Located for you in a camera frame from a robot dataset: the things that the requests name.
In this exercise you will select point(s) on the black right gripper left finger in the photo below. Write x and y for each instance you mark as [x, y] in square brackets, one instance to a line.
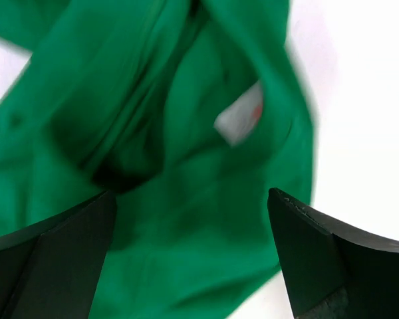
[51, 269]

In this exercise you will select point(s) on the green t-shirt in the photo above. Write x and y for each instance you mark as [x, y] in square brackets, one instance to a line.
[190, 111]

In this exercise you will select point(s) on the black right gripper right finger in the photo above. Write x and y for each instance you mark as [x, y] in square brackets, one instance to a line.
[332, 269]

